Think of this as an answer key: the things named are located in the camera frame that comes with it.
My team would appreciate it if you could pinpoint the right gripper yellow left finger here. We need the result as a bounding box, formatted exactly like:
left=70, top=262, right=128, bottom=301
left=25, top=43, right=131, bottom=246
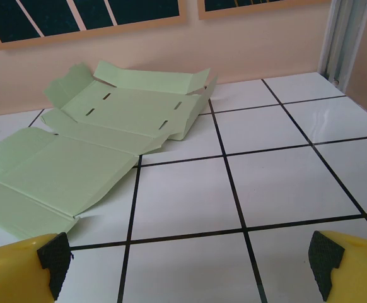
left=0, top=232, right=73, bottom=303

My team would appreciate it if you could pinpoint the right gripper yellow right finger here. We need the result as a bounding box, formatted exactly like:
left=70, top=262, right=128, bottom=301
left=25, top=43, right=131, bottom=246
left=308, top=230, right=367, bottom=303

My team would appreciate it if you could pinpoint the dark panel, peach circle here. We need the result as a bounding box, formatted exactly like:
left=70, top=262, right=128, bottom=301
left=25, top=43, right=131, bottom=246
left=197, top=0, right=332, bottom=20

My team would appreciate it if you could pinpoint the aluminium frame post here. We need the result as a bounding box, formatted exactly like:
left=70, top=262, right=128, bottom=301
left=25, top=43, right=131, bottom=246
left=317, top=0, right=367, bottom=92

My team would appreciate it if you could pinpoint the dark panel with pink flowers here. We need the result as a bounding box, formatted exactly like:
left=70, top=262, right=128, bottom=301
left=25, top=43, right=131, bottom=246
left=0, top=0, right=189, bottom=51

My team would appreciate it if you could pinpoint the green paper box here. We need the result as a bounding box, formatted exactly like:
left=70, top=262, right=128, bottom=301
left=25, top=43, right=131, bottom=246
left=0, top=59, right=219, bottom=241

